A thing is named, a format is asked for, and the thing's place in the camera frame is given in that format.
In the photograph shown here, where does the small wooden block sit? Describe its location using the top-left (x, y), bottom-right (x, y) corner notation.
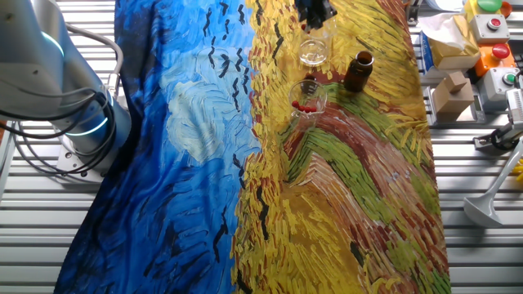
top-left (443, 71), bottom-right (467, 94)

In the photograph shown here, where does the orange box red button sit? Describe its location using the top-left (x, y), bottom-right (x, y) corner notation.
top-left (473, 42), bottom-right (517, 78)

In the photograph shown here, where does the clear glass beaker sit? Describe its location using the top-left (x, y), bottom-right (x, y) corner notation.
top-left (297, 14), bottom-right (338, 68)
top-left (288, 78), bottom-right (329, 132)

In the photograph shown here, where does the black cable bundle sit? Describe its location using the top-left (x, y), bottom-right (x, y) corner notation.
top-left (0, 87), bottom-right (117, 177)

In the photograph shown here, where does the large wooden block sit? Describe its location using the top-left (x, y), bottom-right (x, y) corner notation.
top-left (431, 79), bottom-right (476, 123)

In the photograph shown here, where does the white paper sheet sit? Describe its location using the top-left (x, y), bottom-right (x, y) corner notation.
top-left (424, 0), bottom-right (465, 12)

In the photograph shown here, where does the yellow box green button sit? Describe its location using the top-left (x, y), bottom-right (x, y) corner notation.
top-left (465, 0), bottom-right (513, 20)

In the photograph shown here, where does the amber glass bottle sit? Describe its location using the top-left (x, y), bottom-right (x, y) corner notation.
top-left (342, 50), bottom-right (375, 94)

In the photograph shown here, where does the white plastic ladle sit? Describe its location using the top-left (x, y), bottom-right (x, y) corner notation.
top-left (463, 138), bottom-right (523, 229)

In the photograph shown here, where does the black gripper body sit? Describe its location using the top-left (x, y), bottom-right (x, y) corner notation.
top-left (294, 0), bottom-right (338, 18)

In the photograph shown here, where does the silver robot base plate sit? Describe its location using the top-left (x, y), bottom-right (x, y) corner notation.
top-left (55, 142), bottom-right (108, 185)

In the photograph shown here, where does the silver depth camera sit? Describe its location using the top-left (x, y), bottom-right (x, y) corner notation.
top-left (505, 87), bottom-right (523, 131)

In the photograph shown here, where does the grey box green button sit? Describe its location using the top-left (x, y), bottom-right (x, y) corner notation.
top-left (476, 67), bottom-right (521, 103)

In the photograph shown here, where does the metal camera clamp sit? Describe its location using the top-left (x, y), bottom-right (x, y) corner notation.
top-left (472, 122), bottom-right (523, 153)

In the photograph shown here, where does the grey cable with connector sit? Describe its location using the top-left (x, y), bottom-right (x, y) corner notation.
top-left (67, 24), bottom-right (125, 101)

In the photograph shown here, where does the yellow blue tissue pack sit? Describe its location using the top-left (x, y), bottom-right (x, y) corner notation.
top-left (418, 11), bottom-right (482, 78)

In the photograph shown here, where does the grey box red button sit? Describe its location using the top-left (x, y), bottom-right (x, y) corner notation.
top-left (469, 14), bottom-right (512, 45)

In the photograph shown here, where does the painted wheatfield tablecloth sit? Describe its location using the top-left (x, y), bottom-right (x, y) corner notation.
top-left (52, 0), bottom-right (453, 294)

